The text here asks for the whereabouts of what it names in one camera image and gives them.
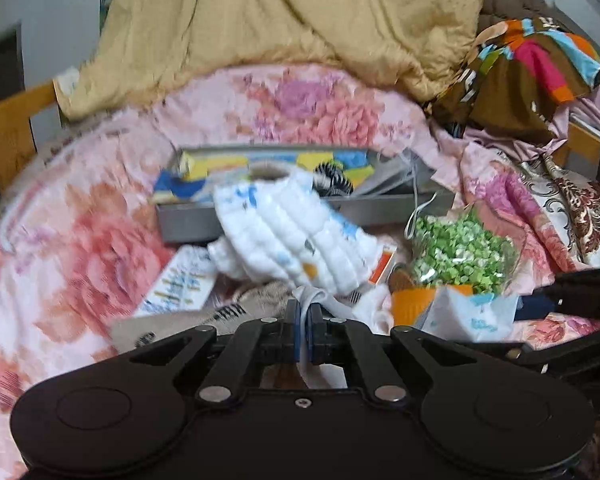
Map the dark grey cabinet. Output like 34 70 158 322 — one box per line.
0 23 26 102

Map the mauve satin cloth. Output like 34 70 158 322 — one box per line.
463 85 600 162

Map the white quilted baby cloth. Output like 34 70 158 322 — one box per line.
208 174 381 296

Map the brown damask patterned cloth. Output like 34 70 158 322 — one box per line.
516 154 600 268

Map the grey linen drawstring pouch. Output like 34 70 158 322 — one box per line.
110 282 291 353

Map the brown multicolour striped garment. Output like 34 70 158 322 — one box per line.
431 16 600 146

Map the orange plastic cap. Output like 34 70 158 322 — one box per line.
389 284 477 328

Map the pink floral bedspread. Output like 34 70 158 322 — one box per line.
0 65 582 479

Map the wooden bed rail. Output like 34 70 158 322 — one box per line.
0 81 57 192

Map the yellow dotted quilt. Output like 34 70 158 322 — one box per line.
56 0 483 120

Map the blue white tissue packet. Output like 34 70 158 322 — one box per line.
414 286 520 342

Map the orange white small box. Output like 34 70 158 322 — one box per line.
368 245 398 286

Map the colourful cloth inside box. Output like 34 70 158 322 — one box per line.
151 148 376 205

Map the green bead bag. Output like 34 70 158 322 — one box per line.
411 206 519 294

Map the black white striped sock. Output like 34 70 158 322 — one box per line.
313 162 353 197

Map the grey shallow cardboard box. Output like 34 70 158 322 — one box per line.
151 145 453 244

